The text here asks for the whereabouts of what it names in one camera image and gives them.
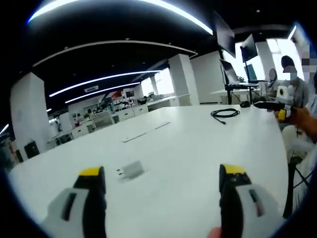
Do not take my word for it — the white flat desk cover plate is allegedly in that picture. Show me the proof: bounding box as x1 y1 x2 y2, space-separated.
122 121 171 143

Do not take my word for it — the open laptop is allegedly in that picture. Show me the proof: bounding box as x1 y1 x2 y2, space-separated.
219 59 260 86
244 63 269 84

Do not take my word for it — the white pillar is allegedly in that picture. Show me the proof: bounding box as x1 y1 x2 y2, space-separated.
167 53 200 106
10 71 52 162

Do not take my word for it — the person's left hand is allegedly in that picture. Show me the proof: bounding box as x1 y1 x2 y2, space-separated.
207 227 223 238

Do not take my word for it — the black stand table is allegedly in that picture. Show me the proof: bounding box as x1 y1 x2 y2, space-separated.
224 83 261 106

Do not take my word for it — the white office chair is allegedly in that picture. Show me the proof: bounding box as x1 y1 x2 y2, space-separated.
281 125 314 219

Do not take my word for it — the white charger adapter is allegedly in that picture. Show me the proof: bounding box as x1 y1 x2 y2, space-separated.
116 161 145 180

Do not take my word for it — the black monitor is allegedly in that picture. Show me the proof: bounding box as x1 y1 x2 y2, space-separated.
212 11 236 58
240 34 258 63

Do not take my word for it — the black Type-C cable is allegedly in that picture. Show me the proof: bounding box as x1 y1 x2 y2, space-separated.
211 110 241 125

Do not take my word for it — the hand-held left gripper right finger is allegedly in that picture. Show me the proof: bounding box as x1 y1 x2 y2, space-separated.
218 163 285 238

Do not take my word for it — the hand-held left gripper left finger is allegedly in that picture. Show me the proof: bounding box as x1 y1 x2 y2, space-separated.
41 166 107 238

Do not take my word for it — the white desk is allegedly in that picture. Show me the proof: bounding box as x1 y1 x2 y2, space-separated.
7 105 290 238

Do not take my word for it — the black bin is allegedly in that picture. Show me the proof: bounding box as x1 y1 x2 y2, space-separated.
24 140 40 159

